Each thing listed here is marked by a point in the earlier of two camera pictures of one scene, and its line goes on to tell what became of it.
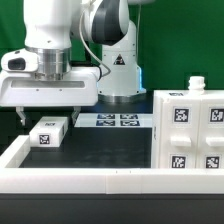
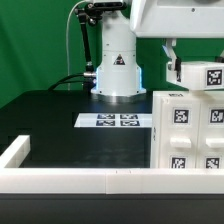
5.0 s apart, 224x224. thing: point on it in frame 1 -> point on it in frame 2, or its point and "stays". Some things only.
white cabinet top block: (49, 132) -> (199, 75)
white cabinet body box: (188, 127) stays
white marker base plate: (114, 120) stays
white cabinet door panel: (180, 133) stays
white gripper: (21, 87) -> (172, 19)
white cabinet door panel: (211, 134) stays
